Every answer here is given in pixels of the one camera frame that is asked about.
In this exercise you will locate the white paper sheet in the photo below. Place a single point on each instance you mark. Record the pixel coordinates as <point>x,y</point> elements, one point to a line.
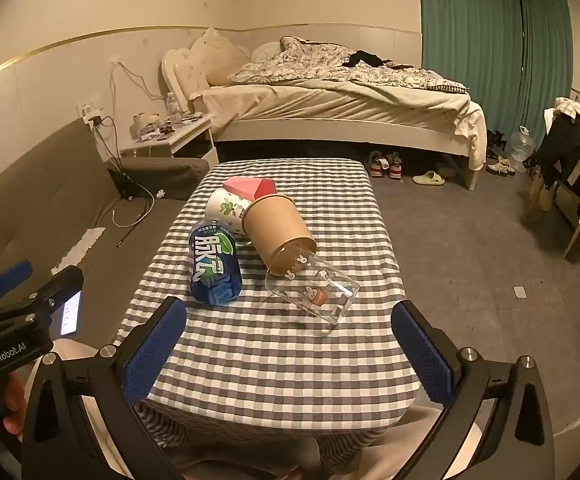
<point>81,247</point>

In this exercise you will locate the wall power socket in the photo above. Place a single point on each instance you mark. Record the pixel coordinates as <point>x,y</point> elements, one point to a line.
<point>90,110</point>

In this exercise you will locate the person's left hand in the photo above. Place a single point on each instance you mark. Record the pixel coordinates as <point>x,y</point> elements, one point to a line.
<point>14,402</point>

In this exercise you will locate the grey red sneaker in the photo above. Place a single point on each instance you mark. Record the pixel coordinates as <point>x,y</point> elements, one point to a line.
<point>394,166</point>
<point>375,165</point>

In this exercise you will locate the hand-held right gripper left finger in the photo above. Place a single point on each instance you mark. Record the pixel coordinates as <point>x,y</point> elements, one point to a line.
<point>154,352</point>

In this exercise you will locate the light green slipper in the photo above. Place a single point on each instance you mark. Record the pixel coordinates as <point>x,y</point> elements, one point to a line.
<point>428,178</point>

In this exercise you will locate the pink red box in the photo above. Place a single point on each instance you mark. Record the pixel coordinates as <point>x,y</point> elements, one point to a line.
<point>250,187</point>

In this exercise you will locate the black garment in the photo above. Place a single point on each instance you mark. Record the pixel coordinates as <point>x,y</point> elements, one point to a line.
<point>362,58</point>

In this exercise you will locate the black jacket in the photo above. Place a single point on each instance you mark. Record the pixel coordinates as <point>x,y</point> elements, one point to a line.
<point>569,145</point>

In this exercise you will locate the green curtain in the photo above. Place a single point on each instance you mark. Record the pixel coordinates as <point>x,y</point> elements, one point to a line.
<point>547,60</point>
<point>469,35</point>

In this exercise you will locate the white card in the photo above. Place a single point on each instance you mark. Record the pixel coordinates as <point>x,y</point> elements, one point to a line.
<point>521,292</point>

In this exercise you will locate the white printed paper cup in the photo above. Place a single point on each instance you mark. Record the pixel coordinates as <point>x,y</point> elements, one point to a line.
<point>226,210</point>

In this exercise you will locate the white tape roll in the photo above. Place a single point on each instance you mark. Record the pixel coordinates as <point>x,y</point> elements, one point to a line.
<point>140,122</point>

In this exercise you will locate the white checked shirt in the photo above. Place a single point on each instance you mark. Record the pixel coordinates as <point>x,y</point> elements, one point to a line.
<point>577,110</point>

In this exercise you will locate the lit smartphone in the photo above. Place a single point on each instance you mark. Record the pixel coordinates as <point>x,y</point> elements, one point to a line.
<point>71,316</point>

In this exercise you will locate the clear rabbit print glass cup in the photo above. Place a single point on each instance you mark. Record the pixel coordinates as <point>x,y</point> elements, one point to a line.
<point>315,292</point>

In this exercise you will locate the floral quilt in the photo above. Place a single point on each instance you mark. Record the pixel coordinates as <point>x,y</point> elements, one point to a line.
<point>320,62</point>

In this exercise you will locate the blue drink can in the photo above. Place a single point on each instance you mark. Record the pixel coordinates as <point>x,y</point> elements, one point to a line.
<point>213,267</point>

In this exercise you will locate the grey sofa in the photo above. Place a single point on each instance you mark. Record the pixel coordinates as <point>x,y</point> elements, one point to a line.
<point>45,195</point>

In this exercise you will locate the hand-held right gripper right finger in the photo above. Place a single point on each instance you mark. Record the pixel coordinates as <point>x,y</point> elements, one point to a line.
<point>425,355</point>

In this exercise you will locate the clear water bottle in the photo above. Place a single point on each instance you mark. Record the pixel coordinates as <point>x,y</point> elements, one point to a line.
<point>174,109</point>

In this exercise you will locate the white sneakers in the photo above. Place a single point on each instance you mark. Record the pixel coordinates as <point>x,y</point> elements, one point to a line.
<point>500,166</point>

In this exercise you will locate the dark shoes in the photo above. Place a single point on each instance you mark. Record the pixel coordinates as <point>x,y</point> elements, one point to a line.
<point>495,142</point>

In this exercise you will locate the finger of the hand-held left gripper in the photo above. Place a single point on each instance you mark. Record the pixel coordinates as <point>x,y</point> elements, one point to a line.
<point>12,275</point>
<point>62,285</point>

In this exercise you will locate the white nightstand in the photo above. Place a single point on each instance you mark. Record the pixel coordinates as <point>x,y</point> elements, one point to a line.
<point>180,140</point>

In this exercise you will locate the cream bed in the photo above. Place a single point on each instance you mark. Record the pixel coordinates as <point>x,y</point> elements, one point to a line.
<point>340,110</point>

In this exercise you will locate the brown paper cup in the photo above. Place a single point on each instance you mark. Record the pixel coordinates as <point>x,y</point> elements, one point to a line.
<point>277,235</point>

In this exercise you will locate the grey checkered tablecloth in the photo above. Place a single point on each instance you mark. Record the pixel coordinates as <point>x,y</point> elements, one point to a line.
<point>280,360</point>

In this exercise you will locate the cream pillow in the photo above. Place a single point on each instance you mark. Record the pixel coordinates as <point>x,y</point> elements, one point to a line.
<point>220,57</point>

